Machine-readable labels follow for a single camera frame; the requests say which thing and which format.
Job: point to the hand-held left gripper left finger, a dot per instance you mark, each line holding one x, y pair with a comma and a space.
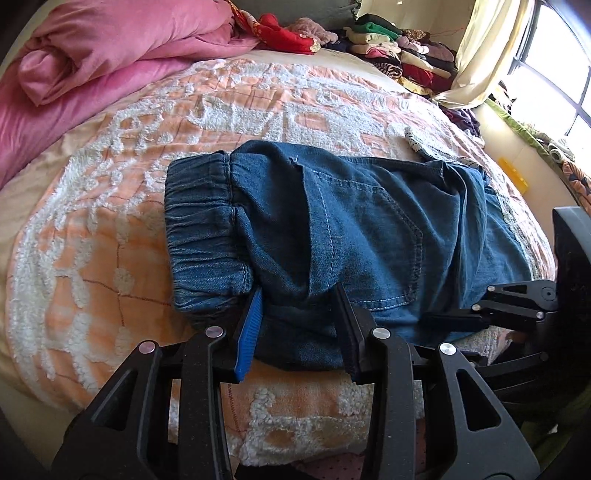
249, 337

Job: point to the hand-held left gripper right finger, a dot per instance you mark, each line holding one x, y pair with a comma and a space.
351, 332

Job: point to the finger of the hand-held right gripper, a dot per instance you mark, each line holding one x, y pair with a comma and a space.
512, 307
512, 374

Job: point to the blue denim pants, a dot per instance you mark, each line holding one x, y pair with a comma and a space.
360, 221

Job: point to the floral patterned cloth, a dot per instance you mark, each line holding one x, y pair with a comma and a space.
579, 182

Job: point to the yellow plastic object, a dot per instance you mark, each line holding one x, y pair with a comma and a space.
515, 174

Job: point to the green cloth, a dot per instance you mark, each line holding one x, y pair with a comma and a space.
526, 131

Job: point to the orange and white bedspread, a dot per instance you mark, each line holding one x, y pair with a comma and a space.
115, 207

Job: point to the purple cloth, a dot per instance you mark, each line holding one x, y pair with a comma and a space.
464, 120

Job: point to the window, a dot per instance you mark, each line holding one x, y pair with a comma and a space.
554, 69

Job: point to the cream curtain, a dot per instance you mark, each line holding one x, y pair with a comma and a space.
489, 46

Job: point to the pile of folded clothes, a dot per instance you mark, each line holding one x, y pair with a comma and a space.
406, 55

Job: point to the pink fuzzy cloth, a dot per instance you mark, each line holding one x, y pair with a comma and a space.
316, 28

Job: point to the red printed cloth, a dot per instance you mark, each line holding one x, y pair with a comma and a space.
281, 32

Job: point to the grey headboard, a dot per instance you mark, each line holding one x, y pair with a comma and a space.
295, 7

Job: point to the pink duvet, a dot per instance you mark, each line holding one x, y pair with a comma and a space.
92, 46

